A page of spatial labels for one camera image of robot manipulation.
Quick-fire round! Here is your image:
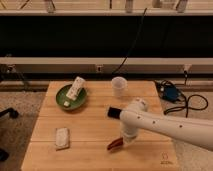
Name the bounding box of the wooden cutting board table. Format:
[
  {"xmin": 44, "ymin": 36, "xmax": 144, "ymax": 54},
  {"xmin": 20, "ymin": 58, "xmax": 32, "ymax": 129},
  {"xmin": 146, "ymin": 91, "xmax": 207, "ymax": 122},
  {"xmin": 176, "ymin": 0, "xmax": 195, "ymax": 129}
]
[{"xmin": 21, "ymin": 81, "xmax": 180, "ymax": 171}]

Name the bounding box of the black floor cable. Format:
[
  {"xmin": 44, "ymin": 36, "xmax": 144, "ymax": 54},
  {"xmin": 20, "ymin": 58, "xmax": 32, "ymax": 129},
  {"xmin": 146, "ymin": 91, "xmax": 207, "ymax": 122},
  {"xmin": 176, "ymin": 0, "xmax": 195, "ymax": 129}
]
[{"xmin": 154, "ymin": 69, "xmax": 210, "ymax": 118}]

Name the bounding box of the black chair base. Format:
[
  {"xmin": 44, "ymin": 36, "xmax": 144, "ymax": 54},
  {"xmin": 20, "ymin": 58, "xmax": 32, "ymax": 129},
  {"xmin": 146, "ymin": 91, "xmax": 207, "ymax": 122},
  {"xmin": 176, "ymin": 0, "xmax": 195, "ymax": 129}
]
[{"xmin": 0, "ymin": 107, "xmax": 20, "ymax": 163}]

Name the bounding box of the black rectangular block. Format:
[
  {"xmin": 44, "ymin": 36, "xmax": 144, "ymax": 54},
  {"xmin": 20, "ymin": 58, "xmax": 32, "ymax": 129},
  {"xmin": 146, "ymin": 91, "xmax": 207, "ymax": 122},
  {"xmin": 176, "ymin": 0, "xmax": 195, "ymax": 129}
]
[{"xmin": 107, "ymin": 107, "xmax": 121, "ymax": 119}]

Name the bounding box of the red pepper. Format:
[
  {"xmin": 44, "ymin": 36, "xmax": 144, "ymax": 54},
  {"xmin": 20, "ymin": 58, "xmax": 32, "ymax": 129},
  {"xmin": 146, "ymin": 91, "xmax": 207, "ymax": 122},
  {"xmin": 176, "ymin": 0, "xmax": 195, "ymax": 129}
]
[{"xmin": 107, "ymin": 138, "xmax": 123, "ymax": 150}]

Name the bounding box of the white tube package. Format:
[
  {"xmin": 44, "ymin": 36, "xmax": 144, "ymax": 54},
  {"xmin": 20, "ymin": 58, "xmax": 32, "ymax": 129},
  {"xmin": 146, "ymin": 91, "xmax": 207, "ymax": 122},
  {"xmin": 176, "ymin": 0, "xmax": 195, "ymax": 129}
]
[{"xmin": 66, "ymin": 76, "xmax": 85, "ymax": 101}]

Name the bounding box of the white wrapped packet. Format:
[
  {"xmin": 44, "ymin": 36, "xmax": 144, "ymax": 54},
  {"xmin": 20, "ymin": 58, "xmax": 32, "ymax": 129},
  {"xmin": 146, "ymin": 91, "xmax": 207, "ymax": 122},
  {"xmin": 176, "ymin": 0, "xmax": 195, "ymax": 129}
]
[{"xmin": 55, "ymin": 127, "xmax": 70, "ymax": 150}]

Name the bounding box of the green bowl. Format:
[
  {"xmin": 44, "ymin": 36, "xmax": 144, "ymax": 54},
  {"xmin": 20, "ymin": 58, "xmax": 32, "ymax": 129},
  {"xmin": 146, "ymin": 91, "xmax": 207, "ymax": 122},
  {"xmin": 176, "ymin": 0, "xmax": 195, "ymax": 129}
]
[{"xmin": 55, "ymin": 84, "xmax": 87, "ymax": 111}]

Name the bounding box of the black hanging cable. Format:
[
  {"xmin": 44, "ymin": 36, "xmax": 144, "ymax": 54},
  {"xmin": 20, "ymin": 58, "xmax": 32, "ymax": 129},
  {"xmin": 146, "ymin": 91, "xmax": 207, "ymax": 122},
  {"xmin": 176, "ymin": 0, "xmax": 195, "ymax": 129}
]
[{"xmin": 111, "ymin": 7, "xmax": 148, "ymax": 76}]

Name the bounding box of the blue power adapter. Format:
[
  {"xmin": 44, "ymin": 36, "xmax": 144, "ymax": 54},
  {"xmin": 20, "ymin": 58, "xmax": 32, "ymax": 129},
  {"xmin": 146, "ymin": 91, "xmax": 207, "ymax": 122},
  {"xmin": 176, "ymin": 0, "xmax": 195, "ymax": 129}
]
[{"xmin": 161, "ymin": 84, "xmax": 179, "ymax": 102}]

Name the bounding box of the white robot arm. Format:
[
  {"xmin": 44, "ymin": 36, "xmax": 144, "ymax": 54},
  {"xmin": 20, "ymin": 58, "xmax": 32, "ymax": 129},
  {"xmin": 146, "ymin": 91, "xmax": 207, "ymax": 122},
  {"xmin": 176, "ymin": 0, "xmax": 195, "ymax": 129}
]
[{"xmin": 120, "ymin": 98, "xmax": 213, "ymax": 151}]

